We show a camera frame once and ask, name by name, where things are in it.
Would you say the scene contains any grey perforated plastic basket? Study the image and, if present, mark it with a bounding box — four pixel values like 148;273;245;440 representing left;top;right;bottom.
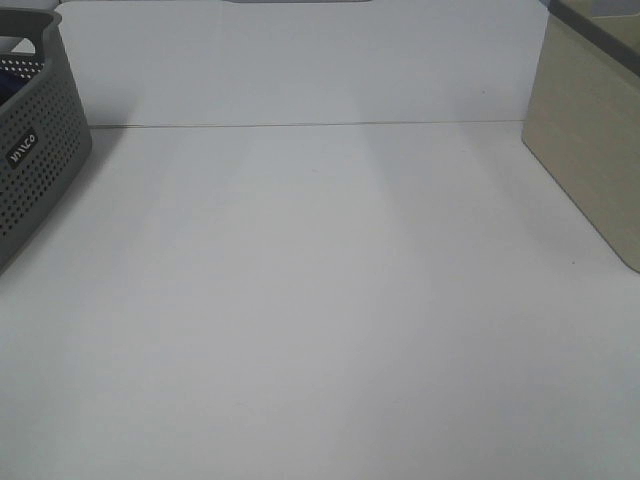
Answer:
1;8;92;265

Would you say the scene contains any blue microfibre towel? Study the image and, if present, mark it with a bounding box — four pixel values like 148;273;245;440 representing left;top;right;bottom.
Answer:
0;71;27;105

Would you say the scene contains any beige storage box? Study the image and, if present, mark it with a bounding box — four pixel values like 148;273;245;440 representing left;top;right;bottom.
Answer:
522;1;639;271

